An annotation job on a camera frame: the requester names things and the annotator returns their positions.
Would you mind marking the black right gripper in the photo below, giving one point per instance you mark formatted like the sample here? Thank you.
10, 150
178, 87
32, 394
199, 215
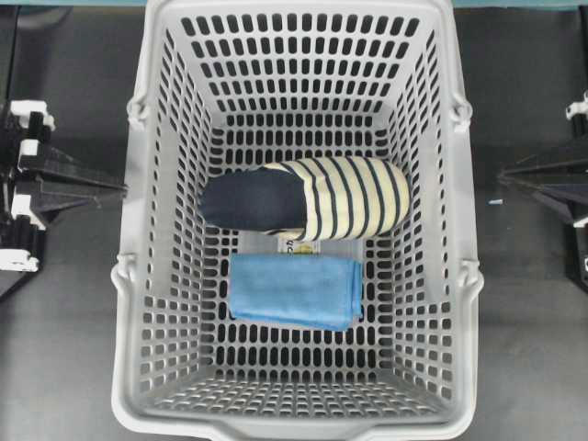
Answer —
567, 195

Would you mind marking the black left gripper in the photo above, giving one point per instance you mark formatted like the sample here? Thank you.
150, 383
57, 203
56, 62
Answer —
25, 211

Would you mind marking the grey plastic shopping basket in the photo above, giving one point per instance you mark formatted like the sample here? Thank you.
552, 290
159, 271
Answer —
223, 86

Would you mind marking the folded blue cloth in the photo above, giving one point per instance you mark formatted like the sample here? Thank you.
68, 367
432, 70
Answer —
309, 290

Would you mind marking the clear plastic package with label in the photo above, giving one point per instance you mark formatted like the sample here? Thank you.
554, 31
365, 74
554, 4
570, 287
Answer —
301, 247

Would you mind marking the navy and striped slipper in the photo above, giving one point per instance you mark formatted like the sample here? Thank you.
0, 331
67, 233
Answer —
311, 199

